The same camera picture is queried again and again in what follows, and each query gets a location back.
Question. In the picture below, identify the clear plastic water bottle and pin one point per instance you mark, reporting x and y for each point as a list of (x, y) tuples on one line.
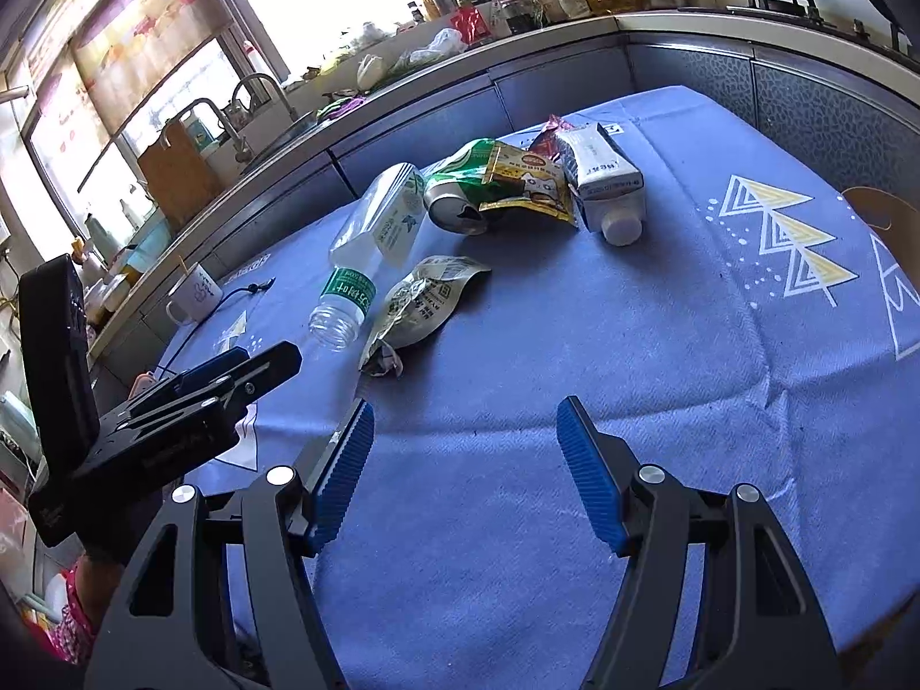
[(380, 231)]

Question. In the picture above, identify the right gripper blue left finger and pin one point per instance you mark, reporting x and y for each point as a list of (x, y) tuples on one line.
[(332, 483)]

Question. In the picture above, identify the white plastic bag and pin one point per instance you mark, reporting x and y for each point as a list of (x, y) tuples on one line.
[(447, 42)]

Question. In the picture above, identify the round wooden trash bin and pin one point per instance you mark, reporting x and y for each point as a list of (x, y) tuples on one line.
[(894, 220)]

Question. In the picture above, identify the wooden cutting board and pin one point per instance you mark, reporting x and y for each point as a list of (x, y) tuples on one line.
[(178, 178)]

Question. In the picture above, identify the blue printed tablecloth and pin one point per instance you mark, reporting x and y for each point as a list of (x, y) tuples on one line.
[(758, 331)]

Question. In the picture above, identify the chrome kitchen faucet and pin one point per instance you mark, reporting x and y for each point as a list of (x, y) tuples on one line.
[(235, 116)]

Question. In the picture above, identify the red plastic bag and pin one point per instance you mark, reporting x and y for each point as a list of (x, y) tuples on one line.
[(471, 25)]

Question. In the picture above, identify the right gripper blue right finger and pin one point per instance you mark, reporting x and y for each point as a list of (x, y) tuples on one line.
[(601, 498)]

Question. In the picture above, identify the white enamel mug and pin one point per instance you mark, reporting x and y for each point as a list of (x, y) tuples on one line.
[(193, 298)]

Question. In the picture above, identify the yellow cat snack packet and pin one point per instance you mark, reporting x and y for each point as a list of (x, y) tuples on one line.
[(519, 179)]

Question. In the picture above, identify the black frying pan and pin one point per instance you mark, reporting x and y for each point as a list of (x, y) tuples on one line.
[(894, 24)]

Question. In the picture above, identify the silver foil wrapper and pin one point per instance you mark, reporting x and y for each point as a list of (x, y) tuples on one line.
[(418, 305)]

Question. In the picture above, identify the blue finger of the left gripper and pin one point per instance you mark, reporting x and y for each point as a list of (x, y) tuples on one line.
[(189, 381), (206, 417)]

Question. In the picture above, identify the crushed green beer can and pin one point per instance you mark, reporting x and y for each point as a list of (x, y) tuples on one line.
[(456, 187)]

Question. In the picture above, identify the pink checkered sleeve forearm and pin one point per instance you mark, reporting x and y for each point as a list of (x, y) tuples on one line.
[(90, 585)]

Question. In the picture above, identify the white milk carton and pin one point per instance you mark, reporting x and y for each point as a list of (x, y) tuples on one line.
[(609, 188)]

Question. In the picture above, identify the purple foil wrapper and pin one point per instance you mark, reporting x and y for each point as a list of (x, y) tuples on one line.
[(550, 142)]

